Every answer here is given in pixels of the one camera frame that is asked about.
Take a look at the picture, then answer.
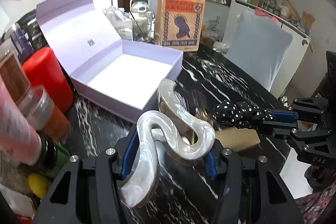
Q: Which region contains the black polka dot hair bow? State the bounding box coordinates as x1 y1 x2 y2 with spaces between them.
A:
213 100 274 129

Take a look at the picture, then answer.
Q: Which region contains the gold rectangular case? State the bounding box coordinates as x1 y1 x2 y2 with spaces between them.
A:
215 128 260 152

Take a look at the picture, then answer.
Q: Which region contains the pearl white hair claw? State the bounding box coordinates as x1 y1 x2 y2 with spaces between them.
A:
119 79 215 208

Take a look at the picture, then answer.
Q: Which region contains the lavender gift box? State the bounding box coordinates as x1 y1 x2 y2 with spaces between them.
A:
37 0 183 123

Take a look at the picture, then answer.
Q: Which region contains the orange spice jar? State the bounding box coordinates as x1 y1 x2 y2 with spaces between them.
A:
18 85 70 142

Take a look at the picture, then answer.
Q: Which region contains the pink tube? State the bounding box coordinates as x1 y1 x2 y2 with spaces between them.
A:
0 81 42 166

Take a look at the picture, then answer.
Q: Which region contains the red canister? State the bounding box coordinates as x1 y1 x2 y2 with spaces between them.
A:
22 47 74 113

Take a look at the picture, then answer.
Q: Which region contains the clear glass jar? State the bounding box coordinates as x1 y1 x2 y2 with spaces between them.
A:
132 17 151 42

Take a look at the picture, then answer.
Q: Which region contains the brown paper bag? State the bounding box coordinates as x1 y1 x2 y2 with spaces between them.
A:
154 0 206 52

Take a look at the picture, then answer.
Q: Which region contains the purple can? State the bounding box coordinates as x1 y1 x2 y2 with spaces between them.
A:
10 26 33 64

